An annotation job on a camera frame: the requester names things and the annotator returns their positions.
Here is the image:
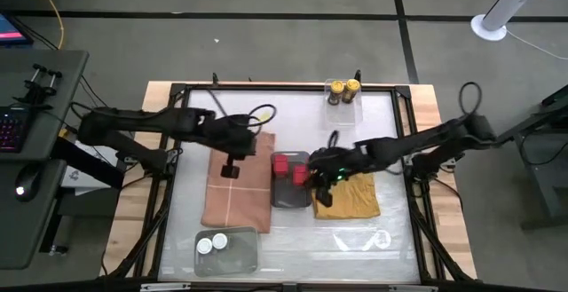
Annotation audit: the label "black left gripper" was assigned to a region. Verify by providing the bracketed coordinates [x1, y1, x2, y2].
[207, 113, 259, 179]

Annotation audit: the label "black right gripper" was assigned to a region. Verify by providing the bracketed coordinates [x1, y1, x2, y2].
[307, 146, 370, 209]

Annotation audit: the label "clear plastic bin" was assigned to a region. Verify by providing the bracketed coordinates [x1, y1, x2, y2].
[193, 225, 260, 278]

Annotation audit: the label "yellow-lid chili spice jar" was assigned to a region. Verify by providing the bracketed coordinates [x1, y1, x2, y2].
[342, 78, 362, 104]
[327, 80, 345, 107]

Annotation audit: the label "dark grey plastic tray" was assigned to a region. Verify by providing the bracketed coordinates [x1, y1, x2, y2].
[270, 150, 313, 209]

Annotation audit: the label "brown checked cloth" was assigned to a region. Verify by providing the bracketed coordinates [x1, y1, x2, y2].
[200, 130, 277, 235]

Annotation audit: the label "mustard yellow cloth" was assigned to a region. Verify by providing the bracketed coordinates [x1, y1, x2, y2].
[311, 171, 383, 221]

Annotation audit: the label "white translucent table cover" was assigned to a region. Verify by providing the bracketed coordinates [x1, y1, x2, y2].
[158, 89, 422, 283]

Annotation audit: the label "yellow-capped jars in holder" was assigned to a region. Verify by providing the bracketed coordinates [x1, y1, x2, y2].
[324, 78, 365, 130]

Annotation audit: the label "white-lid spice jar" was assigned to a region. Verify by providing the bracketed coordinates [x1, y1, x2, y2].
[195, 237, 214, 256]

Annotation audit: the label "white cardboard box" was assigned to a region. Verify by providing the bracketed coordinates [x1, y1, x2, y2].
[59, 139, 125, 196]

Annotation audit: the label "black computer mouse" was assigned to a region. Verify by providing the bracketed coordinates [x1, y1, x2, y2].
[13, 163, 43, 202]

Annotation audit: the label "black desk clamp holder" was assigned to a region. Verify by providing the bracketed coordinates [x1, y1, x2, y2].
[22, 63, 64, 107]

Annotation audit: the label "grey desk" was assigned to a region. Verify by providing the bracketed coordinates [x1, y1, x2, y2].
[0, 49, 91, 271]

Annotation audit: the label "black keyboard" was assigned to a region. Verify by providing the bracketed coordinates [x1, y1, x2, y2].
[0, 105, 30, 154]

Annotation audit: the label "black equipment stand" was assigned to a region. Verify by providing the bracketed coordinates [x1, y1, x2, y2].
[496, 83, 568, 232]

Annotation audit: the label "computer monitor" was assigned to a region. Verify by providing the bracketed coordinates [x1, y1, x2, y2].
[0, 11, 35, 47]

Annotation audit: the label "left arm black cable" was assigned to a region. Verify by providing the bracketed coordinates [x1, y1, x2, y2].
[246, 103, 278, 128]

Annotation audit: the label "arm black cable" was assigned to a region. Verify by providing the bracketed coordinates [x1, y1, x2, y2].
[246, 103, 278, 128]
[458, 81, 484, 118]

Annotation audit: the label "black aluminium table frame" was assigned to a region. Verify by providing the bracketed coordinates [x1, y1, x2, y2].
[101, 81, 478, 285]

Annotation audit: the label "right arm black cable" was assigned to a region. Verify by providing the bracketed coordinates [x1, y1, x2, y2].
[458, 81, 484, 118]

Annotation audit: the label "yellow cable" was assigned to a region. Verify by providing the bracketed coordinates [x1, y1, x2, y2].
[28, 0, 66, 51]

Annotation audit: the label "white cable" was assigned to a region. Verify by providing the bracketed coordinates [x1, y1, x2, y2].
[504, 28, 568, 61]

